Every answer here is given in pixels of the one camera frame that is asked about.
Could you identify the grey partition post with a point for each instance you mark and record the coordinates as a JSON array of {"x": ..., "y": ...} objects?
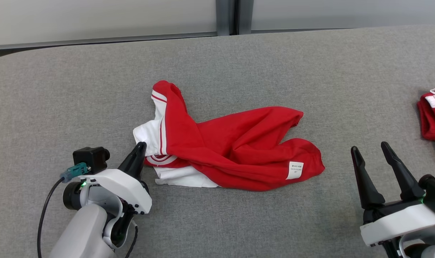
[{"x": 224, "y": 16}]

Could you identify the red shorts with white stripe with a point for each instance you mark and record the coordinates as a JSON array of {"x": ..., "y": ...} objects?
[{"x": 434, "y": 122}]

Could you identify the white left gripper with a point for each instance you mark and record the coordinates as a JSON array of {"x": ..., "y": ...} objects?
[{"x": 120, "y": 184}]

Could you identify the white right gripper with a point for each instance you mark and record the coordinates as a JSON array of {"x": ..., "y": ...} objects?
[{"x": 400, "y": 224}]

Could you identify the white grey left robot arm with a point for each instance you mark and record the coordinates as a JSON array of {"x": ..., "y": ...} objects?
[{"x": 81, "y": 236}]

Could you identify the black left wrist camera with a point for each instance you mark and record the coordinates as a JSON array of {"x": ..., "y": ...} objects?
[{"x": 91, "y": 159}]

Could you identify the grey wall baseboard strip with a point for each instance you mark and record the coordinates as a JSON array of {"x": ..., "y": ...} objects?
[
  {"x": 95, "y": 40},
  {"x": 303, "y": 30}
]

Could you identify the red and white jersey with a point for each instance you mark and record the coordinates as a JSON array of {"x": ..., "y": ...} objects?
[{"x": 239, "y": 143}]

